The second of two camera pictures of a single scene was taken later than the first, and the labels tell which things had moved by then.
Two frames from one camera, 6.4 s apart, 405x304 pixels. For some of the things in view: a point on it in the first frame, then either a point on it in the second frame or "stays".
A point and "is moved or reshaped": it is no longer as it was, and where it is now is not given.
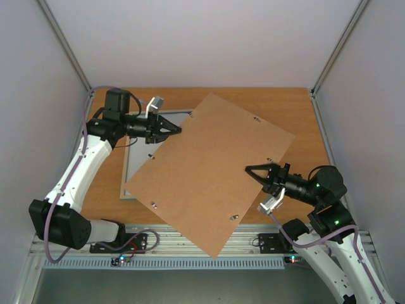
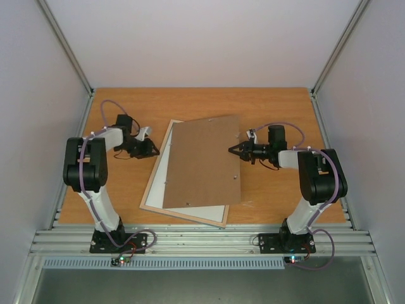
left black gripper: (157, 135) -> (147, 150)
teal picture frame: (123, 196) -> (143, 205)
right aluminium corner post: (330, 61) stays
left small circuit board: (118, 261) stays
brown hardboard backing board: (197, 182) is moved or reshaped
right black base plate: (274, 244) stays
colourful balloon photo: (140, 152) -> (214, 213)
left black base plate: (129, 244) stays
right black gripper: (279, 177) -> (247, 151)
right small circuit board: (293, 259) stays
